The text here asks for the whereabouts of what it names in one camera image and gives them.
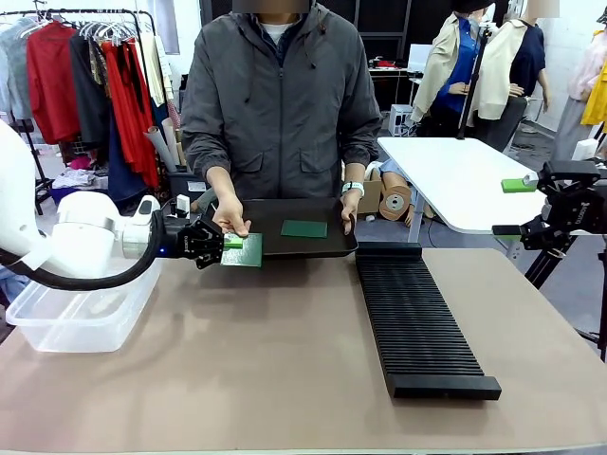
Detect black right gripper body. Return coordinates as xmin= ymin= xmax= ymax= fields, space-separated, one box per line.
xmin=563 ymin=186 xmax=607 ymax=237

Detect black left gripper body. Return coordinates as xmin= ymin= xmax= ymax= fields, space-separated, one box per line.
xmin=160 ymin=220 xmax=211 ymax=262

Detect green PCB board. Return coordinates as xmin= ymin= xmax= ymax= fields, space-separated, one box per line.
xmin=220 ymin=231 xmax=265 ymax=268
xmin=280 ymin=219 xmax=329 ymax=239

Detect black plastic tray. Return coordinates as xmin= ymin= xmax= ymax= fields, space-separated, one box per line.
xmin=211 ymin=197 xmax=359 ymax=260

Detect person's left forearm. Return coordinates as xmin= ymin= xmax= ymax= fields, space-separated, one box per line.
xmin=341 ymin=163 xmax=369 ymax=186

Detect person's right forearm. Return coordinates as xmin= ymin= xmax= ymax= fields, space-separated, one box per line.
xmin=204 ymin=163 xmax=239 ymax=203

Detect person's right hand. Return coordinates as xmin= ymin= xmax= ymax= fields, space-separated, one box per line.
xmin=212 ymin=193 xmax=252 ymax=237

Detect person's left hand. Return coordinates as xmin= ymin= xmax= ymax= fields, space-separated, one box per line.
xmin=340 ymin=191 xmax=364 ymax=236

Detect black tripod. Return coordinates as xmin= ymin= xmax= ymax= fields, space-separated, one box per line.
xmin=523 ymin=234 xmax=607 ymax=364

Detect black bin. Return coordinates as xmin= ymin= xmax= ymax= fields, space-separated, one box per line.
xmin=167 ymin=170 xmax=213 ymax=209

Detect white table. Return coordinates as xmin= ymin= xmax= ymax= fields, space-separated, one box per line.
xmin=377 ymin=136 xmax=557 ymax=244

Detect blue garment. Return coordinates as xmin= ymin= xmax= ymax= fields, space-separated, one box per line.
xmin=106 ymin=112 xmax=149 ymax=210

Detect paper rolls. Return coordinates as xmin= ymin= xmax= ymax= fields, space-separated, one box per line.
xmin=143 ymin=117 xmax=189 ymax=173

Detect black stand pole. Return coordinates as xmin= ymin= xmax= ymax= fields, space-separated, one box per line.
xmin=456 ymin=23 xmax=490 ymax=141

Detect mannequin cream jacket navy shirt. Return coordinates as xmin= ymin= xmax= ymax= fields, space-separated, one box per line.
xmin=475 ymin=0 xmax=552 ymax=154

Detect cardboard spool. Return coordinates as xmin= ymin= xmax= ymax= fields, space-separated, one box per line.
xmin=378 ymin=170 xmax=419 ymax=225

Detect mannequin pink and yellow clothes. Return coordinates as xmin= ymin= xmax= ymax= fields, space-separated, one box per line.
xmin=551 ymin=27 xmax=607 ymax=163

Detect pile of clothes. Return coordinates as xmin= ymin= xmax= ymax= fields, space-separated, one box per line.
xmin=50 ymin=155 xmax=111 ymax=191

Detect black slotted PCB rack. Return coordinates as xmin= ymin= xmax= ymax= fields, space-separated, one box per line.
xmin=355 ymin=242 xmax=504 ymax=401

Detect white crate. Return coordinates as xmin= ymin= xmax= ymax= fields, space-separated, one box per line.
xmin=388 ymin=103 xmax=419 ymax=137

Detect person in grey jacket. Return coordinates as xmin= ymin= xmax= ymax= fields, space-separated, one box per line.
xmin=180 ymin=5 xmax=383 ymax=201

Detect red dress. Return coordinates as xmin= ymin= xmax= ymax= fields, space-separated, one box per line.
xmin=101 ymin=39 xmax=161 ymax=189

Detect clear plastic box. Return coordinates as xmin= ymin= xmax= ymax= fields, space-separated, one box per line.
xmin=5 ymin=263 xmax=163 ymax=355

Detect cardboard box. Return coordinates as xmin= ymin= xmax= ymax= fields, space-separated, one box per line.
xmin=357 ymin=167 xmax=383 ymax=217

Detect mannequin beige jacket blue shirt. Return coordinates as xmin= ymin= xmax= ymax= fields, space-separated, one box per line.
xmin=410 ymin=0 xmax=486 ymax=128

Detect cream garment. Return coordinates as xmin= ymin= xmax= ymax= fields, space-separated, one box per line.
xmin=138 ymin=31 xmax=175 ymax=108

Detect black garment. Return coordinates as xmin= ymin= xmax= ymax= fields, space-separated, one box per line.
xmin=69 ymin=31 xmax=113 ymax=154

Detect black clothes rack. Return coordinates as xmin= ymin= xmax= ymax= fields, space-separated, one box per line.
xmin=0 ymin=8 xmax=165 ymax=143

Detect red shirt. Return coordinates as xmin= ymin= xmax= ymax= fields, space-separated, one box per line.
xmin=25 ymin=20 xmax=83 ymax=146

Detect grey garment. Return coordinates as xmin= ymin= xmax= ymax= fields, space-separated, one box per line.
xmin=0 ymin=20 xmax=35 ymax=122

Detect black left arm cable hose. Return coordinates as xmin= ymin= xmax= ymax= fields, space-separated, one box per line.
xmin=0 ymin=208 xmax=165 ymax=292

